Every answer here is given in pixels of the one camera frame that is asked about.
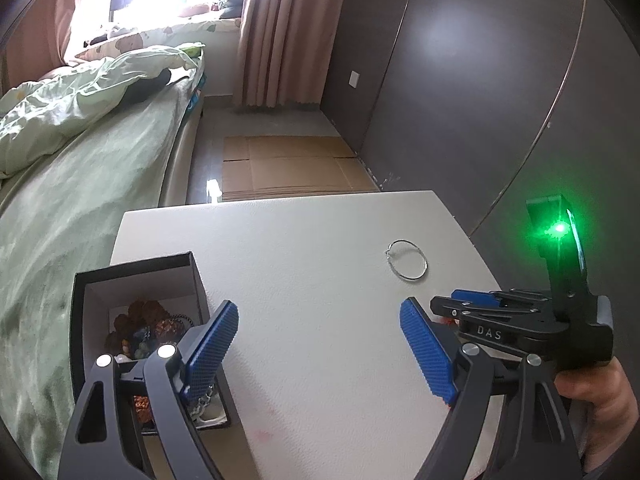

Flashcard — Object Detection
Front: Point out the person's right hand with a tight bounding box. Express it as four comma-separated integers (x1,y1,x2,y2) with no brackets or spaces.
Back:
554,357,635,472

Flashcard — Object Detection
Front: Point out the black jewelry box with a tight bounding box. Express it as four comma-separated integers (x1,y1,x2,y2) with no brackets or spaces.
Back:
70,251,240,436

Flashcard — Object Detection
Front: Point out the brown bead bracelet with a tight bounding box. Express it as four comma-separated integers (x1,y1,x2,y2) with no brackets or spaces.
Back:
106,299,190,352

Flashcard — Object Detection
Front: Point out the white leather table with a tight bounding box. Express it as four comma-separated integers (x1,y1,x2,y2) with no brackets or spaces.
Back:
109,190,507,480

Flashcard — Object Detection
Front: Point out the flattened cardboard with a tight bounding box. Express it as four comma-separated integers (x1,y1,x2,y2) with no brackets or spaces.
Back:
221,135,382,197

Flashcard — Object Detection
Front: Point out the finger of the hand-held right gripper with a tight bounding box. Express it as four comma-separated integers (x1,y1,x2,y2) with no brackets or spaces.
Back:
450,287,553,312
429,296,506,325

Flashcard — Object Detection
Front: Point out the bed with green sheet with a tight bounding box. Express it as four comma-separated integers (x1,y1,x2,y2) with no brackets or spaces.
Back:
0,55,207,476

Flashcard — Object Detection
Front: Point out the patterned window seat cushion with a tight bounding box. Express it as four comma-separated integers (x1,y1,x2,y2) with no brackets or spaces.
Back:
75,15,244,64

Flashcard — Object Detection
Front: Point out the dark brown wardrobe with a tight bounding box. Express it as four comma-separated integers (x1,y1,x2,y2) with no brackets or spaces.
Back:
319,0,640,311

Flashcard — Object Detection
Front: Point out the pink curtain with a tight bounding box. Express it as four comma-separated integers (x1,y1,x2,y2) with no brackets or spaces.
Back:
0,0,92,92
234,0,355,111

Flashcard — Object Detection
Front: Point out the black cloth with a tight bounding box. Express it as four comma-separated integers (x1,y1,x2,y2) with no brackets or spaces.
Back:
122,68,172,107

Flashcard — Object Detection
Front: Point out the light green quilt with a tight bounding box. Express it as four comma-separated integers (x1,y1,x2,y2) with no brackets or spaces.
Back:
0,45,206,179

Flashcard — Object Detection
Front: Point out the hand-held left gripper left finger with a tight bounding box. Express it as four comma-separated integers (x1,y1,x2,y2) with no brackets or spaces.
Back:
57,300,240,480

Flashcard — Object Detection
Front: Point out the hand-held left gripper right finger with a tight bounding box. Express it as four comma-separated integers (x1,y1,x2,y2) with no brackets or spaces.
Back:
399,296,586,480

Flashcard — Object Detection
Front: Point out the silver bangle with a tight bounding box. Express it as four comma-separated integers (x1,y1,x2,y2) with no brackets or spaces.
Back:
385,239,430,280

